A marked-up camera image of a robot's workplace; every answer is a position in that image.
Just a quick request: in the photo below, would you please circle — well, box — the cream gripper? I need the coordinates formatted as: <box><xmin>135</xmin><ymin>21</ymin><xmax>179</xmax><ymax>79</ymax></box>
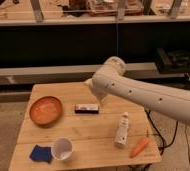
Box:
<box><xmin>84</xmin><ymin>79</ymin><xmax>107</xmax><ymax>107</ymax></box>

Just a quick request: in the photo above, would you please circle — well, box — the orange ceramic bowl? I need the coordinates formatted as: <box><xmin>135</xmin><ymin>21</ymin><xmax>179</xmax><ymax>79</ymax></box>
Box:
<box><xmin>29</xmin><ymin>96</ymin><xmax>62</xmax><ymax>126</ymax></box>

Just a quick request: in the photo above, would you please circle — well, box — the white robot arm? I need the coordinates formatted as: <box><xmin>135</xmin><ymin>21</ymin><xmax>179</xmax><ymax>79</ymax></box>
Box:
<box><xmin>85</xmin><ymin>56</ymin><xmax>190</xmax><ymax>126</ymax></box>

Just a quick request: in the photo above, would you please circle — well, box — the dark rectangular box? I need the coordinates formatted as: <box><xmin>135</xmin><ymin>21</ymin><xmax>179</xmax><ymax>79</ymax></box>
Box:
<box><xmin>74</xmin><ymin>104</ymin><xmax>99</xmax><ymax>114</ymax></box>

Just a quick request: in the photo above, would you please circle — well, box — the white tube bottle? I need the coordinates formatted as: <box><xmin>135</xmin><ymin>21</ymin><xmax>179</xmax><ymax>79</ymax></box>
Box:
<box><xmin>115</xmin><ymin>112</ymin><xmax>129</xmax><ymax>148</ymax></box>

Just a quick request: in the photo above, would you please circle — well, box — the wooden table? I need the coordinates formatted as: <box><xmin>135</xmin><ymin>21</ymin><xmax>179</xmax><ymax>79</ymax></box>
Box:
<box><xmin>9</xmin><ymin>82</ymin><xmax>161</xmax><ymax>171</ymax></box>

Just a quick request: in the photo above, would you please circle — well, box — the white cup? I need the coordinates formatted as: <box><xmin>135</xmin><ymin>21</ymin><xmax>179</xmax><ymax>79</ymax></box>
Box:
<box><xmin>51</xmin><ymin>138</ymin><xmax>73</xmax><ymax>161</ymax></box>

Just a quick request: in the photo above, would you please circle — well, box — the orange carrot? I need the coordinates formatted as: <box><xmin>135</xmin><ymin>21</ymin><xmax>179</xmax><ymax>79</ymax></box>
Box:
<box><xmin>130</xmin><ymin>137</ymin><xmax>149</xmax><ymax>158</ymax></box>

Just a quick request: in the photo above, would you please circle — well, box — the blue cloth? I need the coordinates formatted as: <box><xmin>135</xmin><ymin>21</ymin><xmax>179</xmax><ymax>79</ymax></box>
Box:
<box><xmin>29</xmin><ymin>145</ymin><xmax>52</xmax><ymax>163</ymax></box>

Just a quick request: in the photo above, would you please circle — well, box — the background shelf rack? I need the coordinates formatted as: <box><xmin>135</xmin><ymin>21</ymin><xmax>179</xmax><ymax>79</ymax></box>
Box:
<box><xmin>0</xmin><ymin>0</ymin><xmax>190</xmax><ymax>96</ymax></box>

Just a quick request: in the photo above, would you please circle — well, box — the black cable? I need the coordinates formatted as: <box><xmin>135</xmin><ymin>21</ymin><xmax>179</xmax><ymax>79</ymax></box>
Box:
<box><xmin>145</xmin><ymin>109</ymin><xmax>190</xmax><ymax>171</ymax></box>

